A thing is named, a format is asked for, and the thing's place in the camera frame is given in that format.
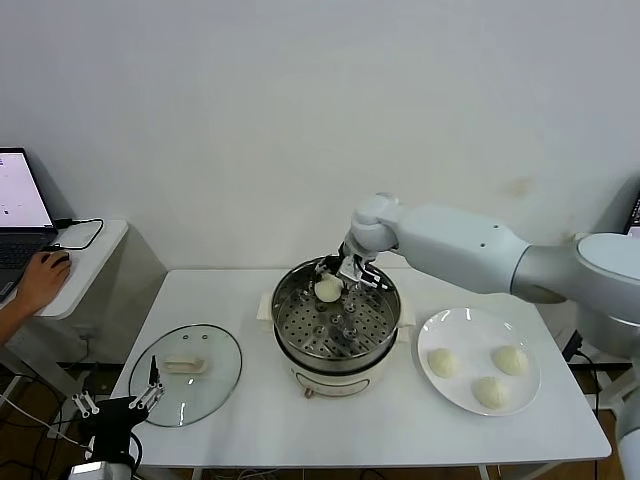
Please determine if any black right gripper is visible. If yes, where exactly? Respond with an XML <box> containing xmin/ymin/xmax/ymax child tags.
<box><xmin>313</xmin><ymin>243</ymin><xmax>374</xmax><ymax>312</ymax></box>

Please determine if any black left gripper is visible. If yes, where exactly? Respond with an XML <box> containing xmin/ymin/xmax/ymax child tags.
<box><xmin>72</xmin><ymin>354</ymin><xmax>166</xmax><ymax>464</ymax></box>

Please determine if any white steamed baozi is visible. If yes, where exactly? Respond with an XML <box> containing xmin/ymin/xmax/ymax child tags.
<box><xmin>491</xmin><ymin>344</ymin><xmax>530</xmax><ymax>377</ymax></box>
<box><xmin>427</xmin><ymin>348</ymin><xmax>462</xmax><ymax>379</ymax></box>
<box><xmin>313</xmin><ymin>278</ymin><xmax>345</xmax><ymax>304</ymax></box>
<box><xmin>471</xmin><ymin>375</ymin><xmax>513</xmax><ymax>412</ymax></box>

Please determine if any glass lid with cream handle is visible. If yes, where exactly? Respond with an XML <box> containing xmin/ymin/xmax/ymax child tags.
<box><xmin>128</xmin><ymin>323</ymin><xmax>244</xmax><ymax>429</ymax></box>

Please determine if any person's bare forearm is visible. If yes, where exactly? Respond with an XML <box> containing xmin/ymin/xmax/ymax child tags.
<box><xmin>0</xmin><ymin>298</ymin><xmax>36</xmax><ymax>347</ymax></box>

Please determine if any stainless steel steamer basket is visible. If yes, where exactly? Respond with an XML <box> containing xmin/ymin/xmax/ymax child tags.
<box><xmin>270</xmin><ymin>255</ymin><xmax>403</xmax><ymax>362</ymax></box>

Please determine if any person's bare hand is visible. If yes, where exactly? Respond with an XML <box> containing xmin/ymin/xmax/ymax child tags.
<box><xmin>13</xmin><ymin>250</ymin><xmax>74</xmax><ymax>318</ymax></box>

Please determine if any white side table with mouse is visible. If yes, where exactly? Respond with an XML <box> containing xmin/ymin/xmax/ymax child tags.
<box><xmin>0</xmin><ymin>219</ymin><xmax>169</xmax><ymax>406</ymax></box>

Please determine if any white round plate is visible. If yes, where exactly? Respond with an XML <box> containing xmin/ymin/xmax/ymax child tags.
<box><xmin>417</xmin><ymin>307</ymin><xmax>542</xmax><ymax>417</ymax></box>

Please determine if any dark laptop with pale screen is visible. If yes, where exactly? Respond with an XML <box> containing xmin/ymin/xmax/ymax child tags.
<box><xmin>0</xmin><ymin>147</ymin><xmax>59</xmax><ymax>304</ymax></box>

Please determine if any black laptop cable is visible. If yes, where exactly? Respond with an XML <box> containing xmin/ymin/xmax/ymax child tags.
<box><xmin>49</xmin><ymin>217</ymin><xmax>105</xmax><ymax>252</ymax></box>

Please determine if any black power adapter with cable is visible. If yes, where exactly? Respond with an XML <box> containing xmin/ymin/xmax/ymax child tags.
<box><xmin>563</xmin><ymin>331</ymin><xmax>601</xmax><ymax>414</ymax></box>

